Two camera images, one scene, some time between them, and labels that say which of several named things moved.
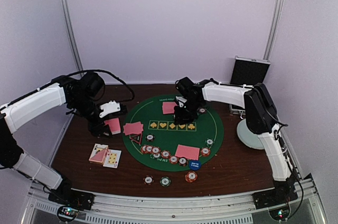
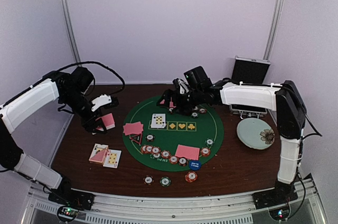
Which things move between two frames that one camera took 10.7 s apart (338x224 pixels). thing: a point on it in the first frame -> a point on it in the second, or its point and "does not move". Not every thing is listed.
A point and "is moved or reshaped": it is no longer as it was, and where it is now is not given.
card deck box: [98, 154] does not move
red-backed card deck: [114, 125] is moved or reshaped
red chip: [174, 159] does not move
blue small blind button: [194, 165] does not move
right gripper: [182, 118] -> [169, 93]
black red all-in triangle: [136, 137] does not move
